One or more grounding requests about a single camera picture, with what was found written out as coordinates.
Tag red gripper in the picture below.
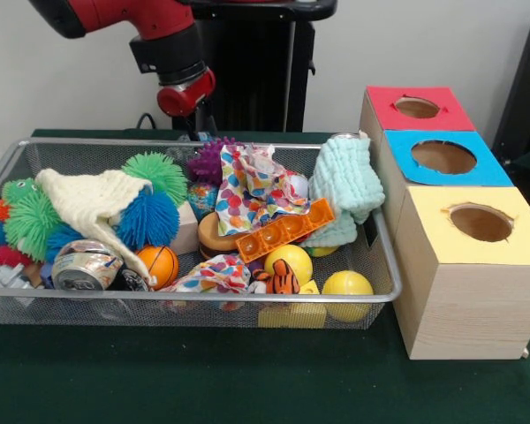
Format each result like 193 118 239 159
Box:
156 68 216 139

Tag purple spiky rubber toy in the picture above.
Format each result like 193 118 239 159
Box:
187 136 244 185

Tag colourful dotted cloth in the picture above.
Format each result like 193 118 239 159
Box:
214 143 313 238

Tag cream knitted cloth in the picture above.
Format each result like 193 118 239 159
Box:
34 167 158 286

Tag light blue knitted cloth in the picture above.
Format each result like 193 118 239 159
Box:
298 135 386 248

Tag wooden box with three holes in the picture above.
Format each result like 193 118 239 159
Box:
357 85 530 361

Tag green spiky rubber ball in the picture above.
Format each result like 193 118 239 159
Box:
121 151 190 207

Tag blue spiky rubber ball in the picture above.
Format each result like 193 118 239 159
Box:
116 189 181 251

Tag orange toy building brick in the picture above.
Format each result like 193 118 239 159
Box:
236 197 337 265

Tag yellow ball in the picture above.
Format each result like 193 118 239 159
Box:
263 244 314 284
321 269 375 322

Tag green spiky caterpillar toy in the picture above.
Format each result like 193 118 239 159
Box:
2 177 67 262

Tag silver wire mesh bin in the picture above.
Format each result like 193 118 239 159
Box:
0 136 403 330

